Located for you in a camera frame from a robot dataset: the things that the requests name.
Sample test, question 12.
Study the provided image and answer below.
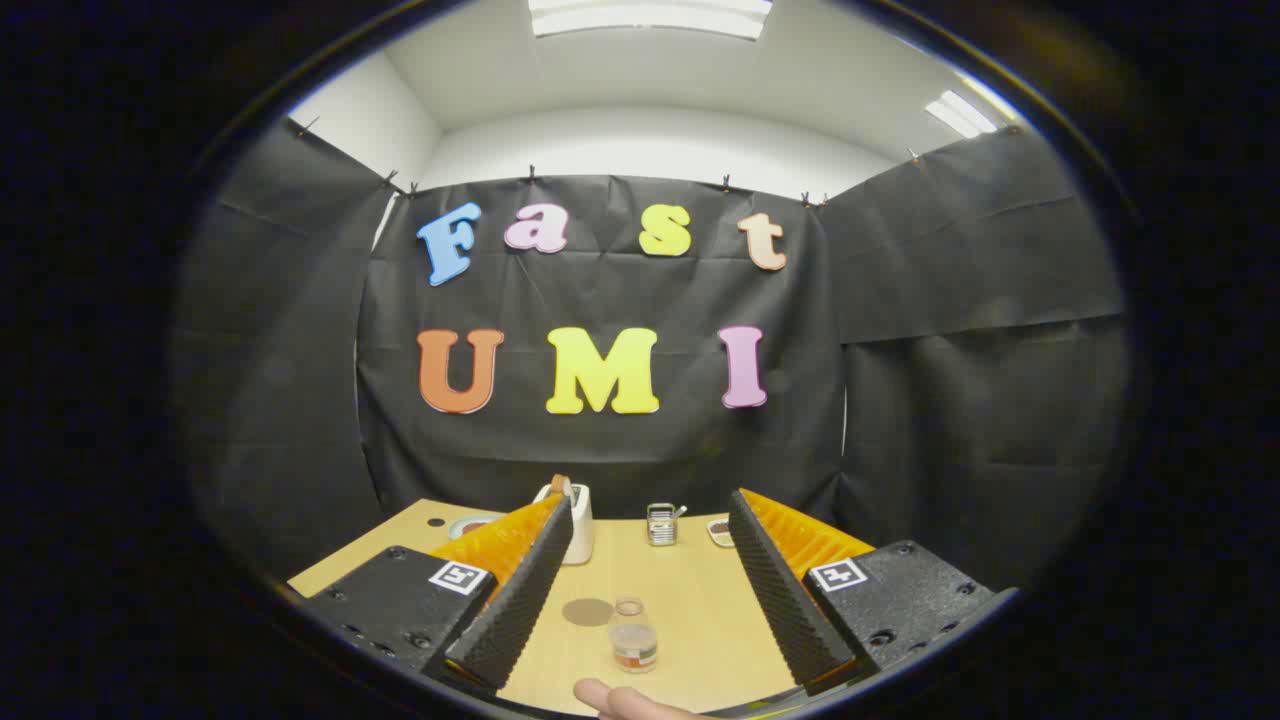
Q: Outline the white toaster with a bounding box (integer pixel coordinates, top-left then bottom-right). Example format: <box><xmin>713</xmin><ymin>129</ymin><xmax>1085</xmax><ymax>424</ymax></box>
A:
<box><xmin>533</xmin><ymin>482</ymin><xmax>595</xmax><ymax>566</ymax></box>

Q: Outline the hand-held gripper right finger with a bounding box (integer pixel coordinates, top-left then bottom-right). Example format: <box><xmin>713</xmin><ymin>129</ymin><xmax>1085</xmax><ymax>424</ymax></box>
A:
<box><xmin>727</xmin><ymin>488</ymin><xmax>1020</xmax><ymax>687</ymax></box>

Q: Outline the large ceiling light panel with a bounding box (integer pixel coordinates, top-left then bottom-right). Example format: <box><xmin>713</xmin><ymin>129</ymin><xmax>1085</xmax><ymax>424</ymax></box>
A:
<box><xmin>528</xmin><ymin>0</ymin><xmax>773</xmax><ymax>41</ymax></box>

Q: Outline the wooden table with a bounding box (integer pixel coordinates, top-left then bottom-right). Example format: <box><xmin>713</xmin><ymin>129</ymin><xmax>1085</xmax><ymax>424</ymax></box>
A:
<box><xmin>288</xmin><ymin>498</ymin><xmax>801</xmax><ymax>716</ymax></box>

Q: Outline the small ceiling light panel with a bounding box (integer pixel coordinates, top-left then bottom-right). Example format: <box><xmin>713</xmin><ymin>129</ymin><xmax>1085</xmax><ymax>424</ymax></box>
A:
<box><xmin>925</xmin><ymin>90</ymin><xmax>999</xmax><ymax>139</ymax></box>

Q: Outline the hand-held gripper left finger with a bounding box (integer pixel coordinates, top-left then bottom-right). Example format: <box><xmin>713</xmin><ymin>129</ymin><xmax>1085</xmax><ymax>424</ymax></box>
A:
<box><xmin>305</xmin><ymin>495</ymin><xmax>574</xmax><ymax>694</ymax></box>

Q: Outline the clear juice bottle red label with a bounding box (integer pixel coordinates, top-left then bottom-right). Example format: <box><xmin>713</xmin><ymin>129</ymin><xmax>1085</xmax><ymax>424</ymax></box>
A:
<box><xmin>608</xmin><ymin>597</ymin><xmax>659</xmax><ymax>674</ymax></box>

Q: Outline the black backdrop cloth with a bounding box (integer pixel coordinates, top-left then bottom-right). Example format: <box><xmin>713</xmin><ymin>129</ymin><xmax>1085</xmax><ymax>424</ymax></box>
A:
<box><xmin>170</xmin><ymin>120</ymin><xmax>1131</xmax><ymax>591</ymax></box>

